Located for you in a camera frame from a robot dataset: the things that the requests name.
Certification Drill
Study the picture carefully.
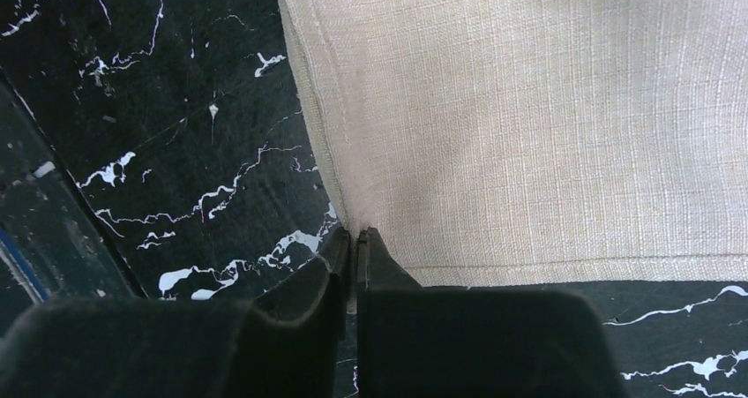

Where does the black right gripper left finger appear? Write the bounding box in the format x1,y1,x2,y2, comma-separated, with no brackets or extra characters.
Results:
1,229,351,397

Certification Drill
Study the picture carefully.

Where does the beige cloth napkin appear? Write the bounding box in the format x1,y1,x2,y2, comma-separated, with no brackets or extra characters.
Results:
279,0,747,286

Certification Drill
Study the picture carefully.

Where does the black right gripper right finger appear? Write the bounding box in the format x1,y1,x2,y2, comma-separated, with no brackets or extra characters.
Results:
356,229,627,397

